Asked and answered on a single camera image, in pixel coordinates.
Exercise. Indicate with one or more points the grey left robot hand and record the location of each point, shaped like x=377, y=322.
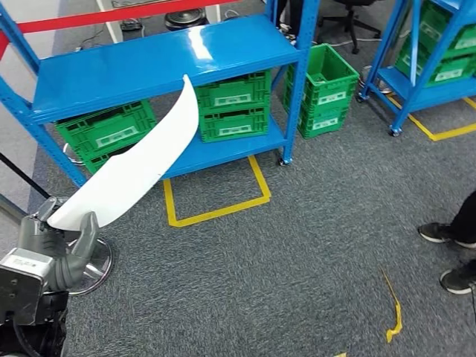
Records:
x=37, y=234

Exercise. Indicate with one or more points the white curved panel part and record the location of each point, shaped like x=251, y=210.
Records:
x=130, y=177

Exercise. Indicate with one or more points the blue metal shelf rack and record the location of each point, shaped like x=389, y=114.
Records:
x=148, y=64
x=409, y=93

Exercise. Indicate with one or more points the red barrier belt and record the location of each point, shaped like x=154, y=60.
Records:
x=3, y=44
x=112, y=15

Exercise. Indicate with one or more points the black box under desk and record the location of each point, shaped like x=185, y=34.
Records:
x=130, y=24

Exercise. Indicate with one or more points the black round stool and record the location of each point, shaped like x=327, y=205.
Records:
x=185, y=17

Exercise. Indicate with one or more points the tall open green crate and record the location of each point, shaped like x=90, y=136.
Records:
x=323, y=79

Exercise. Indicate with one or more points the black office chair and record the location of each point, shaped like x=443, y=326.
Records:
x=349, y=19

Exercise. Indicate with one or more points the loose crumpled yellow tape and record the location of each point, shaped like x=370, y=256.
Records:
x=398, y=318

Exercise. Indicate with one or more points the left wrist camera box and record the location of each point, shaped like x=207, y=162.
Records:
x=22, y=276

